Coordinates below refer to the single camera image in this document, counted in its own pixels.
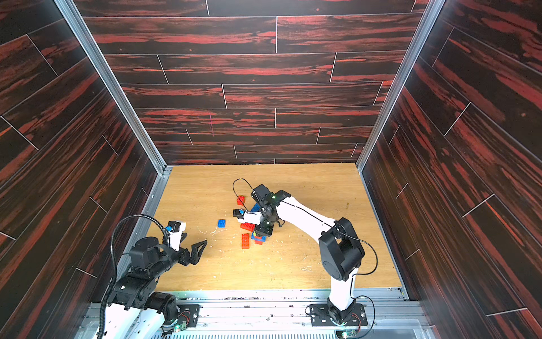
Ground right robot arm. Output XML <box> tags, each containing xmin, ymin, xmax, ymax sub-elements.
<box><xmin>238</xmin><ymin>184</ymin><xmax>365</xmax><ymax>325</ymax></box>

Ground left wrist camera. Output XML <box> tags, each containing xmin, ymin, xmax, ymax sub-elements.
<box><xmin>165</xmin><ymin>220</ymin><xmax>186</xmax><ymax>251</ymax></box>

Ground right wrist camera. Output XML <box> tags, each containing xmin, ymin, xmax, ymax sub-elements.
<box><xmin>236</xmin><ymin>209</ymin><xmax>262</xmax><ymax>225</ymax></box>

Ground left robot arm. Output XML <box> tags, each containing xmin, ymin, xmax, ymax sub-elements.
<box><xmin>96</xmin><ymin>237</ymin><xmax>207</xmax><ymax>338</ymax></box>

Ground right aluminium corner post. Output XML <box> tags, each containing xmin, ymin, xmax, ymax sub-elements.
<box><xmin>355</xmin><ymin>0</ymin><xmax>448</xmax><ymax>172</ymax></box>

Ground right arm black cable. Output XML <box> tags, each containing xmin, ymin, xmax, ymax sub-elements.
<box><xmin>231</xmin><ymin>177</ymin><xmax>378</xmax><ymax>336</ymax></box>

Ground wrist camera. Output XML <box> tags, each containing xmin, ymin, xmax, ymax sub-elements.
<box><xmin>165</xmin><ymin>220</ymin><xmax>186</xmax><ymax>251</ymax></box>
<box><xmin>236</xmin><ymin>209</ymin><xmax>262</xmax><ymax>225</ymax></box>

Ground aluminium corner post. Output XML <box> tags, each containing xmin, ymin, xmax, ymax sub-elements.
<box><xmin>355</xmin><ymin>0</ymin><xmax>448</xmax><ymax>172</ymax></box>
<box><xmin>54</xmin><ymin>0</ymin><xmax>168</xmax><ymax>173</ymax></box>

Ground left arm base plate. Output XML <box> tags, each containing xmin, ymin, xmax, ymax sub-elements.
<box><xmin>163</xmin><ymin>304</ymin><xmax>201</xmax><ymax>329</ymax></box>

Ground left aluminium corner post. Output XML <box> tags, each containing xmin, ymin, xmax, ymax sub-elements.
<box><xmin>54</xmin><ymin>0</ymin><xmax>168</xmax><ymax>173</ymax></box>

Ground aluminium front rail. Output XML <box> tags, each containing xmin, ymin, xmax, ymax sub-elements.
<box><xmin>75</xmin><ymin>288</ymin><xmax>438</xmax><ymax>338</ymax></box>

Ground red long lego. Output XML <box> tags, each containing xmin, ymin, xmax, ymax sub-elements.
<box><xmin>240</xmin><ymin>223</ymin><xmax>255</xmax><ymax>232</ymax></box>
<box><xmin>241</xmin><ymin>233</ymin><xmax>251</xmax><ymax>249</ymax></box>

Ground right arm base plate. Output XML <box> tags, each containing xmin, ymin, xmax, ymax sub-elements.
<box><xmin>305</xmin><ymin>302</ymin><xmax>368</xmax><ymax>327</ymax></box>

